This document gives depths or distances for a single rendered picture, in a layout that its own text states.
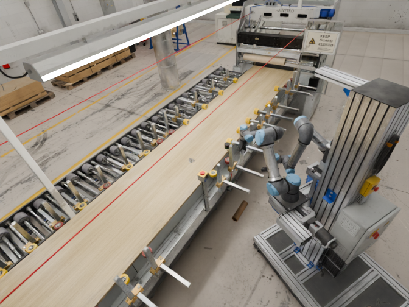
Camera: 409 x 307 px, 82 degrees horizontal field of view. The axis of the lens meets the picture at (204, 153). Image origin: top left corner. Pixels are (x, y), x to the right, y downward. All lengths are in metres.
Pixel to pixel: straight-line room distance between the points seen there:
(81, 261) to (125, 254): 0.34
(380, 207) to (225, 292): 1.66
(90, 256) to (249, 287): 1.60
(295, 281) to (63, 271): 2.03
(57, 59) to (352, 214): 1.97
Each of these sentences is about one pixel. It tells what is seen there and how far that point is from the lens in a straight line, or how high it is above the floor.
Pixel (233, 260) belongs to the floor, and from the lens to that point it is 2.96.
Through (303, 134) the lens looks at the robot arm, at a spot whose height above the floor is 1.52.
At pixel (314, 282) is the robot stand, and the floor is 0.21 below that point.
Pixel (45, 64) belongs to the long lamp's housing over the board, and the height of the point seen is 2.37.
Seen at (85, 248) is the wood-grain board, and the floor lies 0.90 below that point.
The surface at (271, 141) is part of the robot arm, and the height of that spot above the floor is 1.53.
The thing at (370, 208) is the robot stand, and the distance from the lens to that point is 2.05.
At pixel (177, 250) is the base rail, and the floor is 0.70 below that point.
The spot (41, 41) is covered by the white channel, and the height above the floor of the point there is 2.45.
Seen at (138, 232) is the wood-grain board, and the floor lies 0.90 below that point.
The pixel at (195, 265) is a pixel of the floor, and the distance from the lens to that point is 2.96.
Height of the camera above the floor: 2.70
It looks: 41 degrees down
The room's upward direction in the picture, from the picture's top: 6 degrees counter-clockwise
